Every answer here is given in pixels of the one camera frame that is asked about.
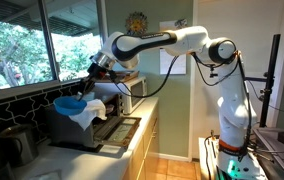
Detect black camera stand pole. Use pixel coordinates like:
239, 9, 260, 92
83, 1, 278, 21
209, 33, 282, 128

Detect sun-shaped wall decoration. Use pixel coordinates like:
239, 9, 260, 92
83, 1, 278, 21
124, 11, 149, 36

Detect blue plastic bowl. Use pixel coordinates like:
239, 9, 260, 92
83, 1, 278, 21
53, 96, 88, 117

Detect grey equipment cart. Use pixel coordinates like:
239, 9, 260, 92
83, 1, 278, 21
253, 127, 284, 179

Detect white microwave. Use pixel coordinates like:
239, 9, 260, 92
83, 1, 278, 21
93, 75, 148, 115

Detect metal kettle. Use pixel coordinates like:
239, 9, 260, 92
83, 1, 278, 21
0, 124, 39, 168

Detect black base cables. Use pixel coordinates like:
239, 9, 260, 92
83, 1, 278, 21
203, 134, 224, 180

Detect grey toaster oven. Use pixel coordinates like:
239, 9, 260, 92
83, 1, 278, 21
44, 92, 125, 150

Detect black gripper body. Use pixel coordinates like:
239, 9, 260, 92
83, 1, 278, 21
86, 63, 109, 83

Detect wooden tray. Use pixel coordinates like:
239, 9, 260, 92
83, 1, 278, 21
96, 70, 140, 84

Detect grey window frame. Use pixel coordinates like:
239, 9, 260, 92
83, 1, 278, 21
0, 0, 112, 101

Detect white cloth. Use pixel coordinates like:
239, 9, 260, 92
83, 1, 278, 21
68, 98, 108, 131

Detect landscape wall calendar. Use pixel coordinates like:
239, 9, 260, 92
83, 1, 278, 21
159, 18, 188, 75

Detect glass toaster oven door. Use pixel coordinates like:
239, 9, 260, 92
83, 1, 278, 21
93, 115, 142, 149

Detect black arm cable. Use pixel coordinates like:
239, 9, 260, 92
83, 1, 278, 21
108, 55, 180, 99

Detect wooden kitchen cabinet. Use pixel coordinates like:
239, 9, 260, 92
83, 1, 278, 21
121, 99, 160, 180

